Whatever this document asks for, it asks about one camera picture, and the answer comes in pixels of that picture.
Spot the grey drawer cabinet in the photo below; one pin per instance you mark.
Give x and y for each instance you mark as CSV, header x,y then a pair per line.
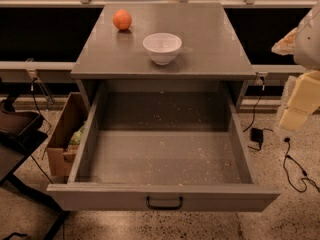
x,y
210,50

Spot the white ceramic bowl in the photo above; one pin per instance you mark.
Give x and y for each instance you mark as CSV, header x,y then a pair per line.
x,y
162,48

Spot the green bag in box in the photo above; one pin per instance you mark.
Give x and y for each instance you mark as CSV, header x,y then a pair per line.
x,y
77,135

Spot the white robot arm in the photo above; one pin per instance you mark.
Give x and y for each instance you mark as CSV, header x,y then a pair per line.
x,y
303,42

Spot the orange fruit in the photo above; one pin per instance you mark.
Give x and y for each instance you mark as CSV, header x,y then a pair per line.
x,y
122,20

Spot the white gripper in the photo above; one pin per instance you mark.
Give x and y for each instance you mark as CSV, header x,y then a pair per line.
x,y
308,45

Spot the grey top drawer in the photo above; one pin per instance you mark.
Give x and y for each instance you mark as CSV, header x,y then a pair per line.
x,y
164,140

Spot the brown cardboard box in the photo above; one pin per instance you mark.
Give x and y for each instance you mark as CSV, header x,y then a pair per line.
x,y
61,153

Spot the black top drawer handle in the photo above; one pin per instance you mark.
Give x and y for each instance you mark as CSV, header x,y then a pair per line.
x,y
164,204

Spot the black power adapter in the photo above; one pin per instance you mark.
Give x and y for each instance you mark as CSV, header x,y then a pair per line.
x,y
256,135

